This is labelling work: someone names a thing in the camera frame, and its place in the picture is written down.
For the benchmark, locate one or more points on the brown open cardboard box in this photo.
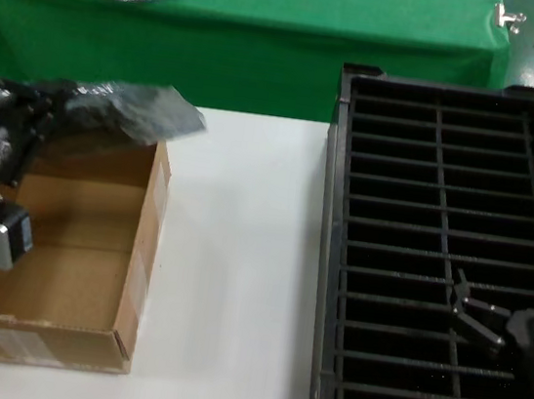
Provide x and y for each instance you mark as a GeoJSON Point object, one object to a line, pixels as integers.
{"type": "Point", "coordinates": [142, 252]}

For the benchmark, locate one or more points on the silver binder clip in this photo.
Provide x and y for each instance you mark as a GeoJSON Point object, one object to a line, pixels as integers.
{"type": "Point", "coordinates": [505, 17]}

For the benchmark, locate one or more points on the black slotted plastic container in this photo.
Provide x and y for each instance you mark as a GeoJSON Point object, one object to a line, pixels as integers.
{"type": "Point", "coordinates": [440, 232]}

